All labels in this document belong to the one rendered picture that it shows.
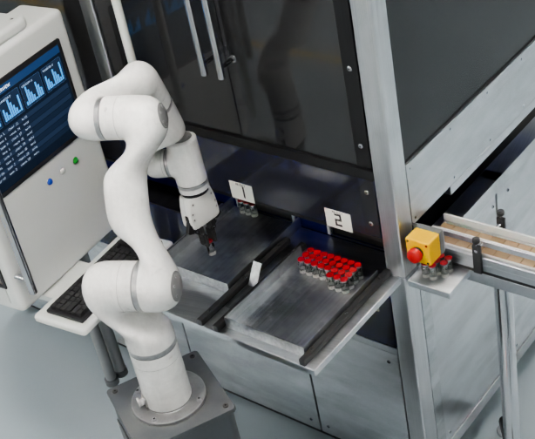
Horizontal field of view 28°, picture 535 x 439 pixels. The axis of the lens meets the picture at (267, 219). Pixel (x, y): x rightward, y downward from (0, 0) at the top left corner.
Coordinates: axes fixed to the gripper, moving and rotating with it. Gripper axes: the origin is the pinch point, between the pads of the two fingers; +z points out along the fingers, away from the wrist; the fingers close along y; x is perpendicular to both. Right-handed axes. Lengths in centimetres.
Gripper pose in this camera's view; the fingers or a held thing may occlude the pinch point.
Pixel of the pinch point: (207, 236)
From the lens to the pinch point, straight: 301.9
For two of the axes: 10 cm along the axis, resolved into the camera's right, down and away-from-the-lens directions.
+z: 2.0, 8.3, 5.2
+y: -6.8, 5.0, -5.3
